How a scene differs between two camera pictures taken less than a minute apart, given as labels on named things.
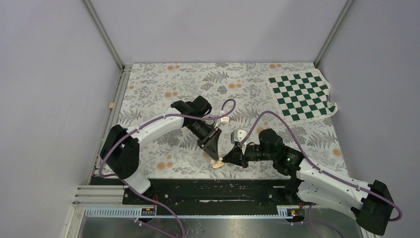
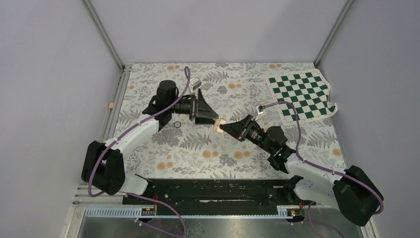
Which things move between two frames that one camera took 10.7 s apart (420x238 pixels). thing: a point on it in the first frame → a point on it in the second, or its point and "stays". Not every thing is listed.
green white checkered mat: (302, 96) stays
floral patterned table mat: (236, 127) stays
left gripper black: (209, 143) → (199, 107)
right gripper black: (236, 156) → (240, 129)
